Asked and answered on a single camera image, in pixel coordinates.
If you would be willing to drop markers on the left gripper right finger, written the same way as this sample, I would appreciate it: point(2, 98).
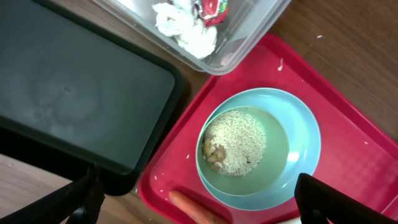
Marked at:
point(319, 203)

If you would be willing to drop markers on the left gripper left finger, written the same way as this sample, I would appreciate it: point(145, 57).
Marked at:
point(78, 202)

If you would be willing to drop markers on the light blue plate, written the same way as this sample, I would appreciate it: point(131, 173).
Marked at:
point(304, 138)

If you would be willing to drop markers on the green bowl with food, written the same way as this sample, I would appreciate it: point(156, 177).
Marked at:
point(242, 151)

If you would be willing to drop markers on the orange carrot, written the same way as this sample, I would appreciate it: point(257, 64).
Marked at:
point(194, 210)

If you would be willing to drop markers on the white napkin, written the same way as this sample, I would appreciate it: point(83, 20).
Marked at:
point(180, 20)

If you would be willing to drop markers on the red snack wrapper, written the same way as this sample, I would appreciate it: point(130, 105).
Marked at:
point(212, 12)

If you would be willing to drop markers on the black plastic tray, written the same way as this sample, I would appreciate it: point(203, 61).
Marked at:
point(74, 95)

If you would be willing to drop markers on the clear plastic bin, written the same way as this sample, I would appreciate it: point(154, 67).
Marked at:
point(246, 23)

